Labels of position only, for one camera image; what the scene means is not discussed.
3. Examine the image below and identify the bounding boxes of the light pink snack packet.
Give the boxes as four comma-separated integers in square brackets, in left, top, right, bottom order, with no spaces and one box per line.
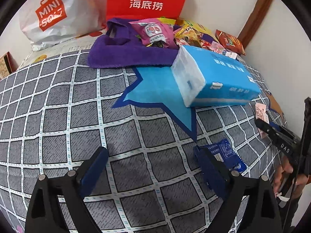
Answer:
[255,103,269,139]

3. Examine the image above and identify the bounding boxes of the dark blue snack packet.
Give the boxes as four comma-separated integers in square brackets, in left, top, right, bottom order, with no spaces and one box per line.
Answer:
[193,139,247,173]

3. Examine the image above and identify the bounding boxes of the person's right hand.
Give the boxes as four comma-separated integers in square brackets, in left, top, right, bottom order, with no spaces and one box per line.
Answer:
[272,155,311,201]

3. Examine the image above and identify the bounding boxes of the grey checked bed sheet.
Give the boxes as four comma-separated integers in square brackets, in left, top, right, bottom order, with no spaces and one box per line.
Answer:
[1,50,281,232]

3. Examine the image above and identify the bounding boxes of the blue tissue pack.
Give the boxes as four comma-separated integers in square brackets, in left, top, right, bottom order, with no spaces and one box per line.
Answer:
[171,45,261,107]

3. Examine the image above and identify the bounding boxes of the orange chips bag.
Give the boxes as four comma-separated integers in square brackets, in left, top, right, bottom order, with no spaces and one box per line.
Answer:
[215,30,246,56]

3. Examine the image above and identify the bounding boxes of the cardboard boxes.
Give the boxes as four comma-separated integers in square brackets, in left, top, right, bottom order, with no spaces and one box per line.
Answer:
[0,52,18,79]

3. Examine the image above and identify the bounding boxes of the yellow chips bag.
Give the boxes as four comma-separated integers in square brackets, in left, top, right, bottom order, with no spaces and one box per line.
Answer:
[176,18,218,43]

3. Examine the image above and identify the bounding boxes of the yellow snack packet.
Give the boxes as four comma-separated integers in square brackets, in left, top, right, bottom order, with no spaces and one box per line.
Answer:
[173,25,201,48]

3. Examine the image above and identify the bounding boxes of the printed bird fruit pillowcase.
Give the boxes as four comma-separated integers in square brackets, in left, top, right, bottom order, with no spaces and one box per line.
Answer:
[19,28,107,69]

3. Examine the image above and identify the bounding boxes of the magenta snack bag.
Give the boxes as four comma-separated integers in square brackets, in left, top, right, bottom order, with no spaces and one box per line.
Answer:
[129,18,178,50]

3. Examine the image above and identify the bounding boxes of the purple felt storage basket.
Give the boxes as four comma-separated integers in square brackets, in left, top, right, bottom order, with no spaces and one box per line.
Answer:
[87,18,178,68]

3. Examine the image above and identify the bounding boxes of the white plastic Miniso bag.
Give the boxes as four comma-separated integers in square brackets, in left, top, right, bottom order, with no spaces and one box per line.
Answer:
[19,0,107,52]

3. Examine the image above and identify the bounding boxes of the brown wooden door frame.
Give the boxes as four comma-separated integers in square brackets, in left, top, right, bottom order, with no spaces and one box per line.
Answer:
[238,0,273,49]

